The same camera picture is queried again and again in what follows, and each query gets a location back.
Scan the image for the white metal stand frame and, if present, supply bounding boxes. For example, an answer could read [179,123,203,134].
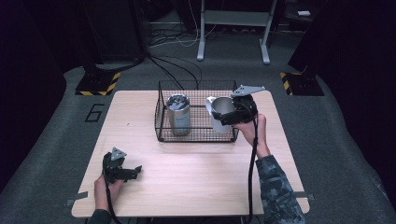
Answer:
[196,0,278,65]

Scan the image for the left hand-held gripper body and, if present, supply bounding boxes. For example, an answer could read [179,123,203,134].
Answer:
[102,147,130,185]

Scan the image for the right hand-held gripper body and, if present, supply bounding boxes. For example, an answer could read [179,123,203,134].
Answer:
[228,84,266,125]

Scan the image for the black floor cables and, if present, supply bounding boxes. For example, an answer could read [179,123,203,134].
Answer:
[146,52,204,91]

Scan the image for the person's left hand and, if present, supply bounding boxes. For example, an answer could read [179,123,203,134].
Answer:
[93,175,124,211]

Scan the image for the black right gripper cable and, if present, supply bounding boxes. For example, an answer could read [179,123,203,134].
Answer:
[247,102,260,224]

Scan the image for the grey tape strip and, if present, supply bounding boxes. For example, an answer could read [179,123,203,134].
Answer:
[65,191,89,207]
[293,191,316,202]

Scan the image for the black cabinet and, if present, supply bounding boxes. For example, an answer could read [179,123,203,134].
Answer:
[82,0,148,63]

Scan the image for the white floor cables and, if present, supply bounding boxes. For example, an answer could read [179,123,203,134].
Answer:
[148,0,219,49]

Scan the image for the steel tumbler with lid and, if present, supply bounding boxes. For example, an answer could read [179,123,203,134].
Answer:
[166,93,191,136]

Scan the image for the silver metal mug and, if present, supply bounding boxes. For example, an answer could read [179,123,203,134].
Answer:
[205,95,238,134]

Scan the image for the black wire mesh basket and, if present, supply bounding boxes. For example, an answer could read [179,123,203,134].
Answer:
[154,79,242,144]

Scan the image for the person's right hand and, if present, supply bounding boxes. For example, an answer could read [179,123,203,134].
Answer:
[233,113,271,159]

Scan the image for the black hazard-striped stand base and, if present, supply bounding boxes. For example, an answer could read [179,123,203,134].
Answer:
[75,70,121,97]
[279,71,325,97]

